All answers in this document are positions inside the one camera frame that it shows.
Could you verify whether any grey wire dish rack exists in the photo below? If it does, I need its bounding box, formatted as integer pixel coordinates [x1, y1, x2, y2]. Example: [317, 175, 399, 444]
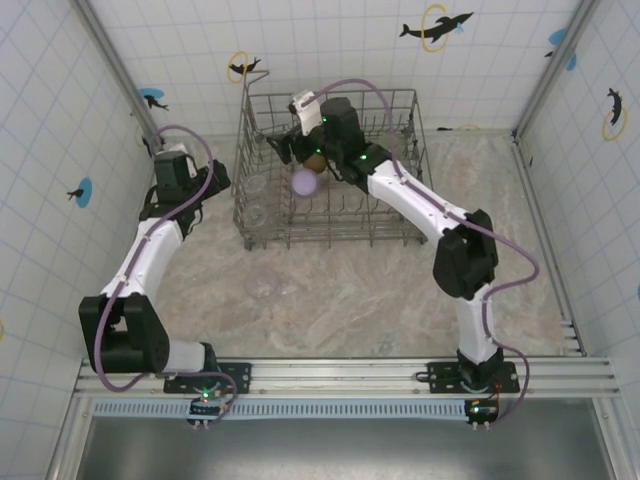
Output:
[229, 71, 430, 253]

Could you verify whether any lavender plastic cup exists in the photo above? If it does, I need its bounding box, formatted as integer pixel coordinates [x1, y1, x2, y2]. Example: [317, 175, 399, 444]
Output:
[290, 168, 321, 199]

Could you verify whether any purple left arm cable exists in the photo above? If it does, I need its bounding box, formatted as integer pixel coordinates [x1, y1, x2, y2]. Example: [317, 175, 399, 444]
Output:
[89, 124, 240, 426]

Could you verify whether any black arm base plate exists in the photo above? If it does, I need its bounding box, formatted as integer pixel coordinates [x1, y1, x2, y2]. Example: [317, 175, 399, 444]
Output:
[163, 360, 254, 397]
[427, 359, 521, 397]

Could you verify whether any aluminium corner post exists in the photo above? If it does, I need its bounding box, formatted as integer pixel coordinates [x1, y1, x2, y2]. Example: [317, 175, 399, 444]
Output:
[73, 0, 166, 154]
[510, 0, 602, 144]

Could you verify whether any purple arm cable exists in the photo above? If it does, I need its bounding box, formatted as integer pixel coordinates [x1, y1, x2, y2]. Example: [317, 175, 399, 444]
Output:
[89, 124, 240, 426]
[309, 78, 541, 429]

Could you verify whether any aluminium frame leg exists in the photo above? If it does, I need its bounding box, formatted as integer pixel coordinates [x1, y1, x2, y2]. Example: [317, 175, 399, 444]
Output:
[594, 398, 626, 480]
[46, 397, 96, 480]

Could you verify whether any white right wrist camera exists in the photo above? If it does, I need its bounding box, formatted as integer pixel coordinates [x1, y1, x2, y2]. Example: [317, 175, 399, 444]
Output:
[287, 89, 327, 135]

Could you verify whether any aluminium side rail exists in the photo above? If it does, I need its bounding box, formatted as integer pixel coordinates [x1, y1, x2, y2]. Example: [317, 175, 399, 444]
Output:
[512, 134, 587, 357]

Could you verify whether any black controller board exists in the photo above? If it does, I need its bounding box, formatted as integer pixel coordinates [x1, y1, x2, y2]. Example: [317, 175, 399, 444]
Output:
[463, 397, 501, 432]
[187, 384, 236, 432]

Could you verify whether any amber textured plastic cup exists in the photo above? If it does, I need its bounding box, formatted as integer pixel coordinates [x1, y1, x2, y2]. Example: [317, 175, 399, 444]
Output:
[301, 153, 331, 175]

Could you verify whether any black seahorse yellow ring sticker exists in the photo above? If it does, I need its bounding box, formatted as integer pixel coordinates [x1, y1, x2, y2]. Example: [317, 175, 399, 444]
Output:
[601, 86, 629, 143]

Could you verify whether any black shark blue circle sticker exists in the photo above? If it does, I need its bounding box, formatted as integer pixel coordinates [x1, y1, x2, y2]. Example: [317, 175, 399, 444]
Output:
[138, 87, 171, 113]

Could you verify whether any black seal yellow ring sticker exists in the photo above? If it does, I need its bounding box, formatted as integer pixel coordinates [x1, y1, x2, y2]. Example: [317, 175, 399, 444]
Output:
[134, 123, 154, 159]

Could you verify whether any blue circle black ray sticker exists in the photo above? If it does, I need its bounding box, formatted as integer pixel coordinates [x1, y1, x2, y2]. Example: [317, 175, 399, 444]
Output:
[543, 28, 579, 72]

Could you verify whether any black fish yellow ring sticker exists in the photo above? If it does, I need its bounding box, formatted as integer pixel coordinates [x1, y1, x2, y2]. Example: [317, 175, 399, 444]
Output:
[227, 49, 263, 83]

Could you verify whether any black dolphin yellow ring sticker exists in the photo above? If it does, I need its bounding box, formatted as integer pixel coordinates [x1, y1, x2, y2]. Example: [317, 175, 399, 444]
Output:
[398, 3, 475, 54]

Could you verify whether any white slotted cable duct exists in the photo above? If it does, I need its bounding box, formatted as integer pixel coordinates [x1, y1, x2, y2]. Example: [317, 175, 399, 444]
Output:
[92, 398, 501, 420]

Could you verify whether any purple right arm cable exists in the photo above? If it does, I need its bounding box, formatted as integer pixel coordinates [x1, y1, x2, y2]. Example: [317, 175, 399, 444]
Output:
[309, 78, 541, 429]

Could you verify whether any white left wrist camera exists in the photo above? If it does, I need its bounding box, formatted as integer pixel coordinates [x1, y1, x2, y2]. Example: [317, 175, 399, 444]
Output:
[167, 143, 197, 176]

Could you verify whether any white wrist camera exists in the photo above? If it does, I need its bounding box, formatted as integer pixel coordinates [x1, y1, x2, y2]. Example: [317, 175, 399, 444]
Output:
[287, 89, 327, 135]
[167, 143, 197, 176]

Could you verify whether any long aluminium base rail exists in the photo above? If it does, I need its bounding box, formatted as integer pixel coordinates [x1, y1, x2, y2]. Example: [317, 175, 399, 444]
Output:
[73, 355, 621, 400]

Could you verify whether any small fish blue oval sticker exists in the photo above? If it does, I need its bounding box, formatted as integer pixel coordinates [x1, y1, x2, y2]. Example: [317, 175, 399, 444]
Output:
[66, 177, 94, 209]

